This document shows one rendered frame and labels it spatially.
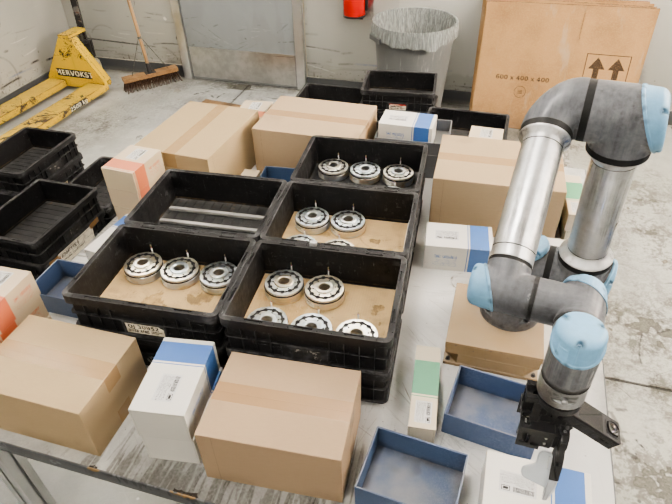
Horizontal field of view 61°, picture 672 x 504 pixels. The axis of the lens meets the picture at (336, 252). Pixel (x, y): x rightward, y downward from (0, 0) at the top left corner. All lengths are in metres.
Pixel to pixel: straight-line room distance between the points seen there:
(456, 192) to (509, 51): 2.41
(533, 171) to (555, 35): 3.12
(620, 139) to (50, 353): 1.28
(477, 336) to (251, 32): 3.68
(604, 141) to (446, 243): 0.70
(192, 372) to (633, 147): 0.98
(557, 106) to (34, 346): 1.24
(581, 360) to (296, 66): 4.02
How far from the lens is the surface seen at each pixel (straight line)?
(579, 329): 0.90
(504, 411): 1.44
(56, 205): 2.73
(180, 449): 1.34
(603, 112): 1.14
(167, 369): 1.31
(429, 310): 1.64
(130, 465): 1.41
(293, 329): 1.26
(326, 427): 1.19
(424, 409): 1.34
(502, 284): 0.98
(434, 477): 1.32
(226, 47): 4.89
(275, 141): 2.13
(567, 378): 0.93
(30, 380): 1.44
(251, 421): 1.21
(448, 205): 1.87
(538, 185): 1.06
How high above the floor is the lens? 1.84
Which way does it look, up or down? 39 degrees down
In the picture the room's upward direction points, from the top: 2 degrees counter-clockwise
